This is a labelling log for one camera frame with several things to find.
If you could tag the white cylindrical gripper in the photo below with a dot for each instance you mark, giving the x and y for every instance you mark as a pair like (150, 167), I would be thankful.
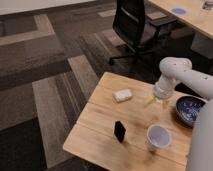
(163, 89)

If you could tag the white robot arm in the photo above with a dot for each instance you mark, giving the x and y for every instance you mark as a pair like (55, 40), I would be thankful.
(175, 71)

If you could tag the blue patterned ceramic bowl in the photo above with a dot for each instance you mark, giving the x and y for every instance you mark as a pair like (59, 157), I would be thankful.
(187, 108)

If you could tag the translucent plastic cup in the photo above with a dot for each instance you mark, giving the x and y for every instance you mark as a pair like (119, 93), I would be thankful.
(157, 137)

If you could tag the white rectangular case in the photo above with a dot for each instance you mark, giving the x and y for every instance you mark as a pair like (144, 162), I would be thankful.
(122, 95)

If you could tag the small black box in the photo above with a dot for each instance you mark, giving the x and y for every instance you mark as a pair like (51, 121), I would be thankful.
(119, 131)

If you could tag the black office chair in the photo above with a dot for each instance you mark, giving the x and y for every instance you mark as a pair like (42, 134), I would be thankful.
(141, 27)

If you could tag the blue round coaster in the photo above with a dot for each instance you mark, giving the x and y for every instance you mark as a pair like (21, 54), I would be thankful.
(178, 11)

